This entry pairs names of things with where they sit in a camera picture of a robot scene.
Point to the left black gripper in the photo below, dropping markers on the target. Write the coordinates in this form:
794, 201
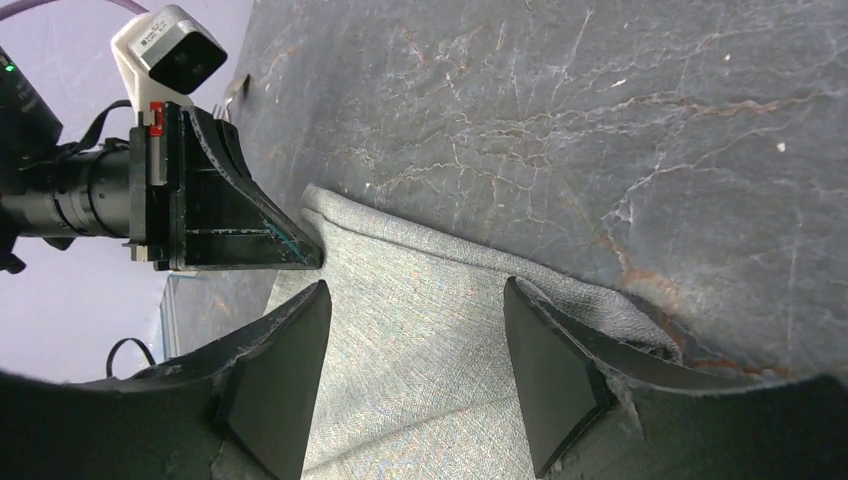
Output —
194, 205

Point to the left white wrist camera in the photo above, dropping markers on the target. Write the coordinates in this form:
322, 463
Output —
164, 56

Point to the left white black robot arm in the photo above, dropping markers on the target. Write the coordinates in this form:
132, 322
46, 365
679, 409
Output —
54, 191

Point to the silver spoon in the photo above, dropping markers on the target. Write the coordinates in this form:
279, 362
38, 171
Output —
237, 88

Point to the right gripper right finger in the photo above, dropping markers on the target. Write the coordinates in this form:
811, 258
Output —
568, 375

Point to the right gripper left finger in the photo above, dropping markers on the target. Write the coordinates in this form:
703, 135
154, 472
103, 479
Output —
264, 379

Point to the grey cloth napkin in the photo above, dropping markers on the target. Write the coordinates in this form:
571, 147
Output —
417, 381

